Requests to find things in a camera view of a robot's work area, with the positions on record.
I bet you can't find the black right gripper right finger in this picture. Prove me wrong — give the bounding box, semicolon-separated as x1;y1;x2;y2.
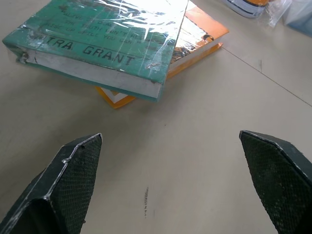
239;130;312;234

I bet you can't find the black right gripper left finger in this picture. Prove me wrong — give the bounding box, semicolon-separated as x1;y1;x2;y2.
0;133;103;234

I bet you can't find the green paperback book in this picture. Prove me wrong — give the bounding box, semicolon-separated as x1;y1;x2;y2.
1;0;190;102

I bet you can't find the orange paperback book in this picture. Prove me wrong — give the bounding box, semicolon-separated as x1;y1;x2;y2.
95;0;230;109

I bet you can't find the clear plastic bag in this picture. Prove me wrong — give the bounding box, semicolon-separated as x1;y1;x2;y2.
265;0;312;38

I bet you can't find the white round container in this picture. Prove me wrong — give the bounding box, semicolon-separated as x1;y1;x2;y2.
221;0;271;19

